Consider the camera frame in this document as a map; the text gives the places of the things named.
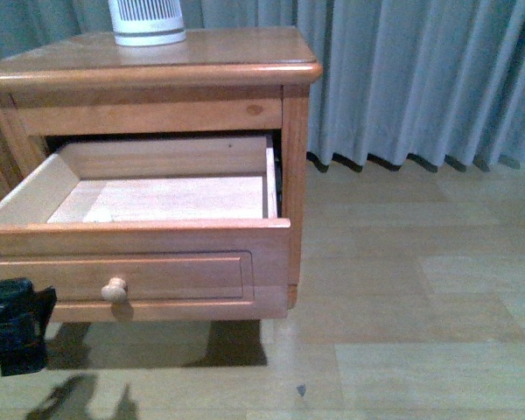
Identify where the white cylindrical air purifier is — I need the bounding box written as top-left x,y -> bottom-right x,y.
108,0 -> 186,46

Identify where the wooden top drawer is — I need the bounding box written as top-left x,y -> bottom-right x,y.
0,135 -> 291,322

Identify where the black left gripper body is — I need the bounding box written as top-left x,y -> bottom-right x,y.
0,277 -> 57,376

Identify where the wooden nightstand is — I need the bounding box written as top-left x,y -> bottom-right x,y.
0,27 -> 322,310

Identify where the grey-green curtain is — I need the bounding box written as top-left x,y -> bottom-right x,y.
0,0 -> 525,174

